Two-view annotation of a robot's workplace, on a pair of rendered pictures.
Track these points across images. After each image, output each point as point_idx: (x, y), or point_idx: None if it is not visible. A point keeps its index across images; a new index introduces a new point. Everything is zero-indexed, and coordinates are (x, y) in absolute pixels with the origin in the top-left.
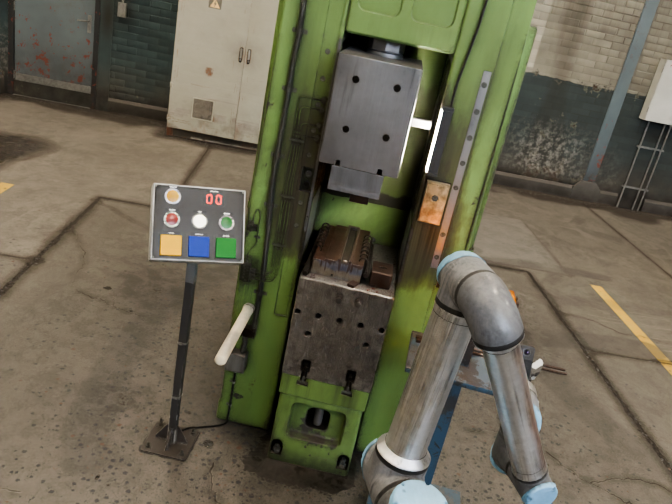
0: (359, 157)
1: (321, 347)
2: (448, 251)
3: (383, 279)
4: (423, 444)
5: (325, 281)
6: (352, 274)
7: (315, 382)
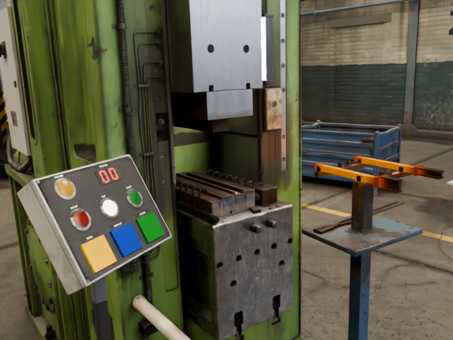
0: (228, 75)
1: (247, 289)
2: (289, 150)
3: (272, 193)
4: None
5: (235, 218)
6: (247, 202)
7: (249, 330)
